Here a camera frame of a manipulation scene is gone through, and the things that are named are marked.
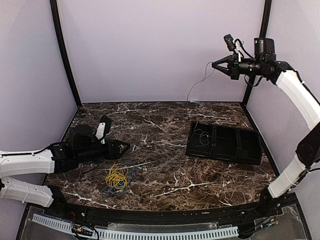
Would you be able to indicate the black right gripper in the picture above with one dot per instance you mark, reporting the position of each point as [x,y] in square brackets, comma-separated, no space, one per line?
[234,71]

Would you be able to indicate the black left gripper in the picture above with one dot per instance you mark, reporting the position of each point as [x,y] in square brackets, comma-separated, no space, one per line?
[116,154]

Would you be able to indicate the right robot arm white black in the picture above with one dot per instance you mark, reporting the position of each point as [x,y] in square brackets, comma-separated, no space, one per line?
[264,64]

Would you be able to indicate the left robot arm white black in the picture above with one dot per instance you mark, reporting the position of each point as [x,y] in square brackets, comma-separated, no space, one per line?
[82,145]

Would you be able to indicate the black three-compartment tray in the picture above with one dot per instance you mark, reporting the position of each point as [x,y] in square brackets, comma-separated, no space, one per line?
[224,143]

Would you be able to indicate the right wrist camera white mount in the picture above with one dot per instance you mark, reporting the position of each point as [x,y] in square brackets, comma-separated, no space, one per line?
[232,47]

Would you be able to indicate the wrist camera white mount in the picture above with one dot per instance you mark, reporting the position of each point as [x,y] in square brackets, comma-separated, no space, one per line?
[103,128]
[232,47]

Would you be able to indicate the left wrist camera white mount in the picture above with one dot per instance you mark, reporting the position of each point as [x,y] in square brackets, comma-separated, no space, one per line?
[103,128]

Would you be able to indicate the white slotted cable duct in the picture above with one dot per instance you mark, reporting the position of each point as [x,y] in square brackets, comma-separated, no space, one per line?
[117,231]

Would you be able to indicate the black curved front rail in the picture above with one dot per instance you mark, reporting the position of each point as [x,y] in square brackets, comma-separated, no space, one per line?
[234,215]

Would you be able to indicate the left black frame post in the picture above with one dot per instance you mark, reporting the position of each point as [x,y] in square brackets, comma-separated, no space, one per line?
[63,52]

